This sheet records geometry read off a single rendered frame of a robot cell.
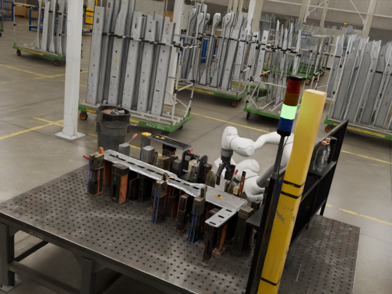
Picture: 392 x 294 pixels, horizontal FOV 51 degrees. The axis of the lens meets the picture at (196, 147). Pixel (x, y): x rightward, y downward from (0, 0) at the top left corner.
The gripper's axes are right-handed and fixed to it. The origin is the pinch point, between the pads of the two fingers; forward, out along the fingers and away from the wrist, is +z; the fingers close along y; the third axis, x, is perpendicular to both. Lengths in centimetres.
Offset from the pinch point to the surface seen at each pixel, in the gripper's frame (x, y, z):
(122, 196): 76, -18, 36
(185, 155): 44.2, 19.5, -1.3
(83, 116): 416, 281, 104
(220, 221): -18.0, -32.6, 13.2
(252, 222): -37.0, -23.0, 10.2
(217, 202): -3.5, -8.7, 13.2
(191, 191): 19.5, -8.7, 13.1
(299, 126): -60, -53, -68
